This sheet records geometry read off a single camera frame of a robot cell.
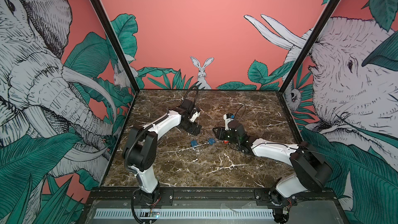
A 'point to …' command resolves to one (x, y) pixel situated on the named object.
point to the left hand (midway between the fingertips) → (193, 125)
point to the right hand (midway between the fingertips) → (213, 127)
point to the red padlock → (226, 141)
